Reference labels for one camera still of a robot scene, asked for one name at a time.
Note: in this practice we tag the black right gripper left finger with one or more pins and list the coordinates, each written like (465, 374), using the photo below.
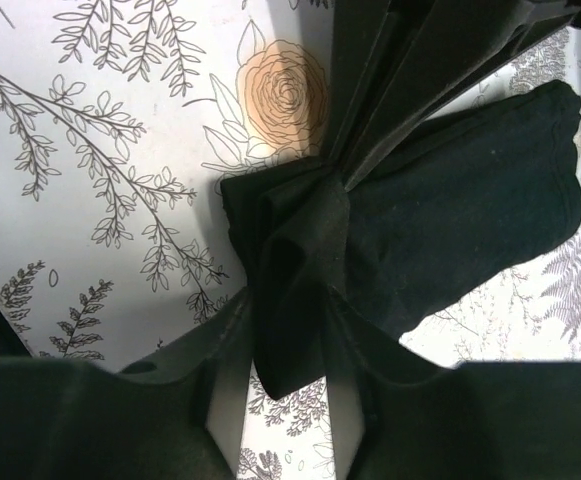
(177, 413)

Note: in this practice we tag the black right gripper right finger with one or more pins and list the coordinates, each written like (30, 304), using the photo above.
(395, 415)

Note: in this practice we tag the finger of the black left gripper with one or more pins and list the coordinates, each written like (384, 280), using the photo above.
(370, 40)
(461, 43)

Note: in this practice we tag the black underwear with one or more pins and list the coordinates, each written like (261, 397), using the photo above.
(465, 197)

